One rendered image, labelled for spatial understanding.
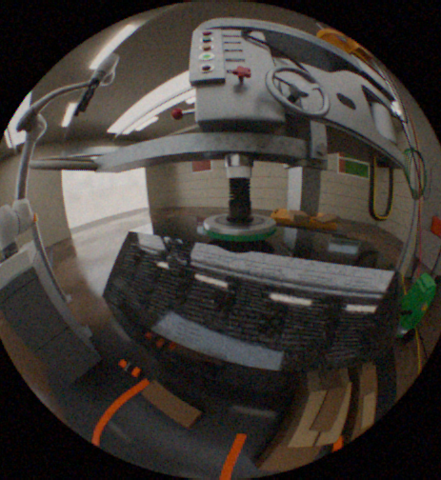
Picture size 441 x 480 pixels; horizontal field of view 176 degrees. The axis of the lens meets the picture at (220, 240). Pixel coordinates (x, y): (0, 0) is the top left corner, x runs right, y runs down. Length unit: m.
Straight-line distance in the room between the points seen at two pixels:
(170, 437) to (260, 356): 0.80
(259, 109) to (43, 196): 6.95
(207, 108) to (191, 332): 0.51
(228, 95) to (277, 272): 0.41
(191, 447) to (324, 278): 0.98
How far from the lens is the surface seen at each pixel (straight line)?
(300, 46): 0.75
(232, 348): 0.35
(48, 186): 7.03
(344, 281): 0.37
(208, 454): 1.00
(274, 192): 6.51
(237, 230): 0.32
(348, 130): 0.51
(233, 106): 0.35
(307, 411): 0.80
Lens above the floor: 0.97
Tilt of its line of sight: 21 degrees down
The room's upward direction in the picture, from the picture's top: 2 degrees counter-clockwise
